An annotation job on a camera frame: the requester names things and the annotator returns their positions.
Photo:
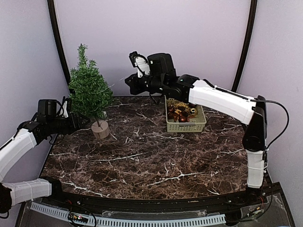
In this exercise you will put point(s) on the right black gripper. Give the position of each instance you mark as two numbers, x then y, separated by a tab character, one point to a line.
135	89

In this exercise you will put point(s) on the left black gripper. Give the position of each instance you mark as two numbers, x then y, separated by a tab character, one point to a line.
76	125

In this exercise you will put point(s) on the small green christmas tree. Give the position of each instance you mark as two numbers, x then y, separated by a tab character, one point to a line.
91	94

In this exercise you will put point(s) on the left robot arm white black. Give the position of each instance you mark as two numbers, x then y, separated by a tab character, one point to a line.
27	136

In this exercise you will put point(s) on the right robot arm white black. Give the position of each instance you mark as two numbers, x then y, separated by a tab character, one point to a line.
250	111

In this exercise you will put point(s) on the round wooden tree base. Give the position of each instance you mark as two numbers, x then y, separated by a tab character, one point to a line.
100	129

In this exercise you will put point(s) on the brown pinecone ornament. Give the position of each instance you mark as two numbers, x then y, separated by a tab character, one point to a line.
181	106

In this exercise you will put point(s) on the red bauble ornament front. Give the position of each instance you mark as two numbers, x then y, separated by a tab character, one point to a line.
182	119

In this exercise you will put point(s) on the gold bell ornament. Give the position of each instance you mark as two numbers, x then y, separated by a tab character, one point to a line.
193	111

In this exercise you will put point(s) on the green plastic basket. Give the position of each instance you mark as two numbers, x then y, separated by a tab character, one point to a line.
195	123

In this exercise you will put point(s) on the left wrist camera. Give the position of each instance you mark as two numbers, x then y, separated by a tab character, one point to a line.
66	107

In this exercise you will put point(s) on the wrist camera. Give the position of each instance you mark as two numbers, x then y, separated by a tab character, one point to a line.
141	63
66	107

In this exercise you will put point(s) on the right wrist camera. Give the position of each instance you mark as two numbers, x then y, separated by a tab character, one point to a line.
141	63

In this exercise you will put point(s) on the black front rail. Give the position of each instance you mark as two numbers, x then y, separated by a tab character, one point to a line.
221	203

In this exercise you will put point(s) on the left black frame post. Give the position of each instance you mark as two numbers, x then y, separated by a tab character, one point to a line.
57	39

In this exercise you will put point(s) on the black frame post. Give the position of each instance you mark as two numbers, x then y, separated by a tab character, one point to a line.
246	45
57	39

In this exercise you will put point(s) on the right black frame post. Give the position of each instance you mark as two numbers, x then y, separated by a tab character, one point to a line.
246	45

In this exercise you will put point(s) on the white slotted cable duct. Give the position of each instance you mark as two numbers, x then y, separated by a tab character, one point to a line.
130	219

